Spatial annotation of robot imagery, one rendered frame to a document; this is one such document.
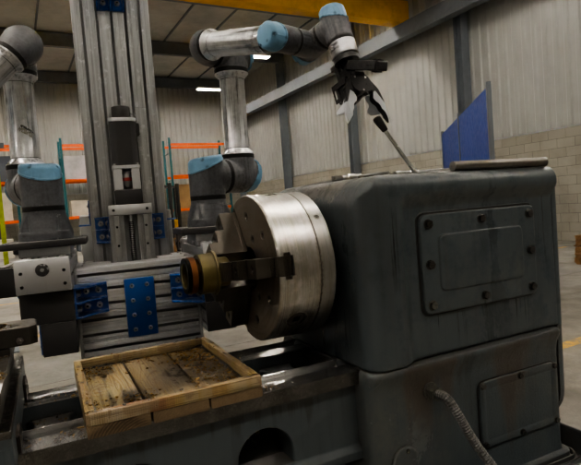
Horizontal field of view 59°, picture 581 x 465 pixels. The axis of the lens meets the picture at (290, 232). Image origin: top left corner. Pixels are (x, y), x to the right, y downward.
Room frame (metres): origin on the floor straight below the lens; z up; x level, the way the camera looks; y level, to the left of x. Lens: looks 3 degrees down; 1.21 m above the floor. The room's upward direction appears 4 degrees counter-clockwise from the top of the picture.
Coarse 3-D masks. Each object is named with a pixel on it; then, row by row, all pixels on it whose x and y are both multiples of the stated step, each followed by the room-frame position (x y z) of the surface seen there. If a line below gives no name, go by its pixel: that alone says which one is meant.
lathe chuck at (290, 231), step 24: (240, 216) 1.13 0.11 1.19; (264, 216) 1.01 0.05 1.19; (288, 216) 1.02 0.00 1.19; (264, 240) 1.02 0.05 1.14; (288, 240) 0.98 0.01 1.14; (312, 240) 1.00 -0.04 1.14; (312, 264) 0.99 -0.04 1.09; (264, 288) 1.04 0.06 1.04; (288, 288) 0.97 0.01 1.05; (312, 288) 0.99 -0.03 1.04; (264, 312) 1.04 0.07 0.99; (288, 312) 0.99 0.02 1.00; (312, 312) 1.02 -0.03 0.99; (264, 336) 1.05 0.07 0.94
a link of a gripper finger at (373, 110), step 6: (366, 96) 1.42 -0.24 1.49; (372, 96) 1.40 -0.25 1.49; (378, 96) 1.41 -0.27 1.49; (372, 102) 1.41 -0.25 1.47; (378, 102) 1.40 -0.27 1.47; (384, 102) 1.42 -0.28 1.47; (372, 108) 1.44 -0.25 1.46; (378, 108) 1.41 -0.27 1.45; (384, 108) 1.41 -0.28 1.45; (372, 114) 1.45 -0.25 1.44; (384, 114) 1.41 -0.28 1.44
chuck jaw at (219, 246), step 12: (228, 216) 1.14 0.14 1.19; (228, 228) 1.12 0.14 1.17; (240, 228) 1.13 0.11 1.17; (216, 240) 1.10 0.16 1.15; (228, 240) 1.10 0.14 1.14; (240, 240) 1.12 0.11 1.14; (216, 252) 1.08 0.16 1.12; (228, 252) 1.09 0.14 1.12; (240, 252) 1.10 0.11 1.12; (252, 252) 1.12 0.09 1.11
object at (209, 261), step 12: (180, 264) 1.06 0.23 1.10; (192, 264) 1.02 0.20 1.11; (204, 264) 1.02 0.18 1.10; (216, 264) 1.03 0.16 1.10; (180, 276) 1.07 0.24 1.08; (192, 276) 1.01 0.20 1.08; (204, 276) 1.01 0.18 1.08; (216, 276) 1.02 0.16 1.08; (192, 288) 1.02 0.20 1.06; (204, 288) 1.02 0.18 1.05; (216, 288) 1.04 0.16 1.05
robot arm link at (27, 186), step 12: (24, 168) 1.47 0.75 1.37; (36, 168) 1.47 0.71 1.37; (48, 168) 1.49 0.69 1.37; (60, 168) 1.54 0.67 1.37; (24, 180) 1.47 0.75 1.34; (36, 180) 1.47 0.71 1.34; (48, 180) 1.48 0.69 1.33; (60, 180) 1.53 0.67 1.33; (24, 192) 1.48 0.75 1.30; (36, 192) 1.47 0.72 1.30; (48, 192) 1.48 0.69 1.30; (60, 192) 1.52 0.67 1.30; (24, 204) 1.48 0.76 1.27; (36, 204) 1.47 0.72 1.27; (48, 204) 1.48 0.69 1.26; (60, 204) 1.51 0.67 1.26
